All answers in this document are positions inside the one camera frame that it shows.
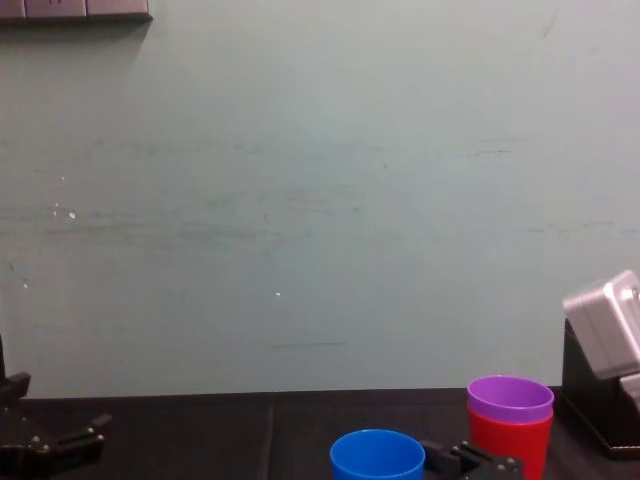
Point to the purple plastic cup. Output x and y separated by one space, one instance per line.
510 400

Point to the red plastic cup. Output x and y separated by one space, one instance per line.
505 442

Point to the blue plastic cup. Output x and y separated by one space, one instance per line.
375 460

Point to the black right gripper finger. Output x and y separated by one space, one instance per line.
495 469

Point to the black rack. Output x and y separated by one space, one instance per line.
587 405

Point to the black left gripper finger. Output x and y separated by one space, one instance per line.
75 440
15 387

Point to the black table cloth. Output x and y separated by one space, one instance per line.
225 435

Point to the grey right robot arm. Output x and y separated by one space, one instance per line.
600 325

